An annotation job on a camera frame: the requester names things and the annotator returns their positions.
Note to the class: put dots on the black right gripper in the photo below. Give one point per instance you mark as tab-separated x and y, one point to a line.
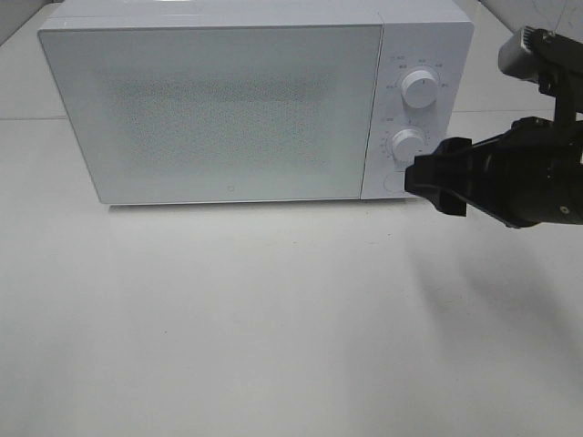
536	165

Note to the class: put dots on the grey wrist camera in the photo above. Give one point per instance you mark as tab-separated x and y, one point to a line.
517	58

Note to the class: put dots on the round white door button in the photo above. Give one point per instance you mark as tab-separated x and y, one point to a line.
394	184

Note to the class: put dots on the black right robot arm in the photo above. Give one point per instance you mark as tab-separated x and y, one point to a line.
530	174

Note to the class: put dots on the white timer knob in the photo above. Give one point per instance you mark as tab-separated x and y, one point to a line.
406	144

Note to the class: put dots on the white microwave door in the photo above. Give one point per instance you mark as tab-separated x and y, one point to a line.
185	115

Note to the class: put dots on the upper white power knob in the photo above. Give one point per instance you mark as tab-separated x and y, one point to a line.
419	88

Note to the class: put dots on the white microwave oven body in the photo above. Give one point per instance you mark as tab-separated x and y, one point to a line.
436	34

